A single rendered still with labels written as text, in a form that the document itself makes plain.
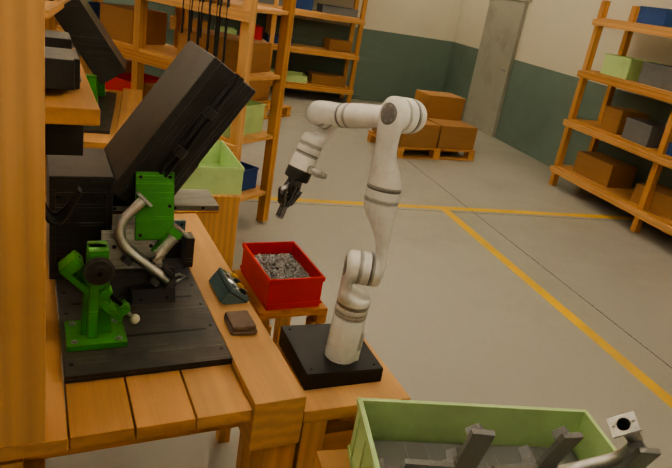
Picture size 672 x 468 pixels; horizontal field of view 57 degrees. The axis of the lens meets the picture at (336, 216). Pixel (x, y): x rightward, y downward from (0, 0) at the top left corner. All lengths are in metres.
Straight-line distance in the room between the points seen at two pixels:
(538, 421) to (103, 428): 1.07
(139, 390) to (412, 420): 0.68
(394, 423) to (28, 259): 0.93
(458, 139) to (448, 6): 4.25
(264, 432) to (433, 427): 0.43
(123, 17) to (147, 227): 3.60
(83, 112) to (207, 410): 0.76
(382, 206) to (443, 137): 6.57
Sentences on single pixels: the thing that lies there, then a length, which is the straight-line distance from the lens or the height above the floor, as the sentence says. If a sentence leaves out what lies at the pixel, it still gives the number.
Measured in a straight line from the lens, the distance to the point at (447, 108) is 8.54.
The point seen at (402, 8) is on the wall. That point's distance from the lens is 11.68.
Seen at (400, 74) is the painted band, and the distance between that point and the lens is 11.83.
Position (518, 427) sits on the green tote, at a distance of 1.76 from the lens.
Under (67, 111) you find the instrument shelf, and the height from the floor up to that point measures 1.53.
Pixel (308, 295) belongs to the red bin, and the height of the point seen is 0.85.
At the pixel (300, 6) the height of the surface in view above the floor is 1.47.
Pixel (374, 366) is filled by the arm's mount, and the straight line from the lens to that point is 1.83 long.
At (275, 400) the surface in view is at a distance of 1.63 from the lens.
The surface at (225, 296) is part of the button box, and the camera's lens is 1.99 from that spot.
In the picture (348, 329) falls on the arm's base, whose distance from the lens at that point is 1.74.
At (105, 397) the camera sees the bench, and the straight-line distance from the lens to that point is 1.65.
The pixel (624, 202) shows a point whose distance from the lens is 7.24.
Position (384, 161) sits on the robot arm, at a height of 1.49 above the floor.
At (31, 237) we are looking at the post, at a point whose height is 1.36.
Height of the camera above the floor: 1.88
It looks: 20 degrees down
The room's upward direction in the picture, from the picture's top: 10 degrees clockwise
